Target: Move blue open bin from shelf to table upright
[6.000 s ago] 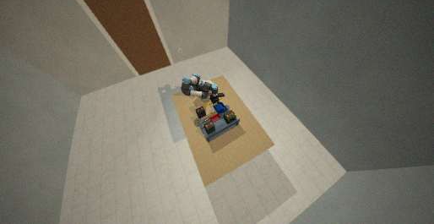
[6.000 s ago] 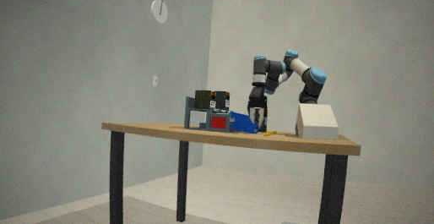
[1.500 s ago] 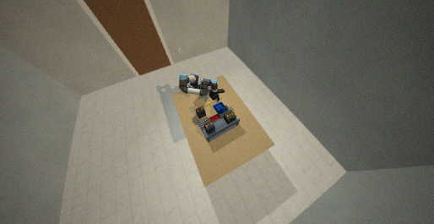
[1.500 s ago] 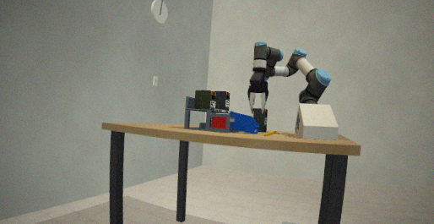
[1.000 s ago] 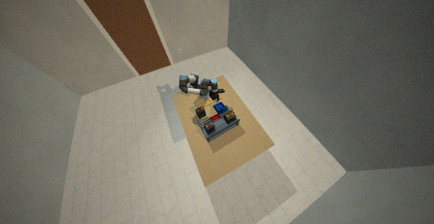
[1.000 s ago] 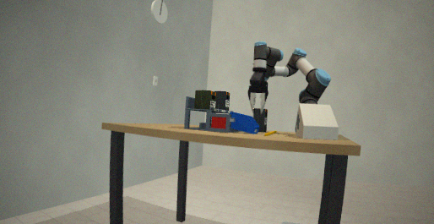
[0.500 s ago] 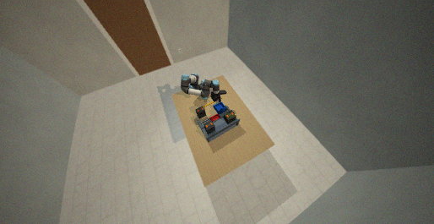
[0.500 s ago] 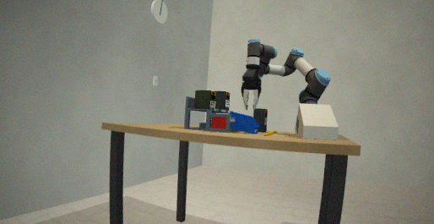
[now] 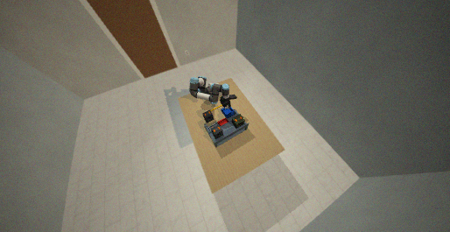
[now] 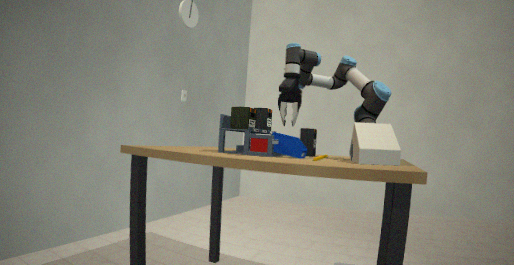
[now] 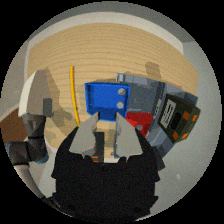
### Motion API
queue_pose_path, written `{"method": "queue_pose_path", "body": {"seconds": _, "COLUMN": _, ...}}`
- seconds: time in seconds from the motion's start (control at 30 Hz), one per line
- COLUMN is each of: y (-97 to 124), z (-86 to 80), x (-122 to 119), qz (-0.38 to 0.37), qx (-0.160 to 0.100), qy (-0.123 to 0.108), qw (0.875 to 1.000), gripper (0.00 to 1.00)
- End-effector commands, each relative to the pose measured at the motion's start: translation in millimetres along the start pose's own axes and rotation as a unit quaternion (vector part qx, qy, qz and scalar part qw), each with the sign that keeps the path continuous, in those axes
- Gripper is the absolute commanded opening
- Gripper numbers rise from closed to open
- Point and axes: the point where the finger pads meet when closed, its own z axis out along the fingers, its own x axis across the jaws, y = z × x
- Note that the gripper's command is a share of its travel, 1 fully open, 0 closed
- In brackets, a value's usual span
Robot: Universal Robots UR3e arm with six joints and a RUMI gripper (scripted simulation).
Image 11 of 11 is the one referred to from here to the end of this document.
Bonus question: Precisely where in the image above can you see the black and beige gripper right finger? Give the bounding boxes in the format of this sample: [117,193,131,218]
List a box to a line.
[115,112,160,182]

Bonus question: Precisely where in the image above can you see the red open bin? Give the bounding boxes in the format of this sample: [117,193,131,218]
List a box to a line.
[126,112,153,137]

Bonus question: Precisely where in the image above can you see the grey round disc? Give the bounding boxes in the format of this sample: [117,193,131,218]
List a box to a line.
[118,88,125,96]
[117,101,124,109]

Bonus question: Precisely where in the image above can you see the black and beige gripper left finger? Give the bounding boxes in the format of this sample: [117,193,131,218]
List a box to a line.
[51,111,100,179]

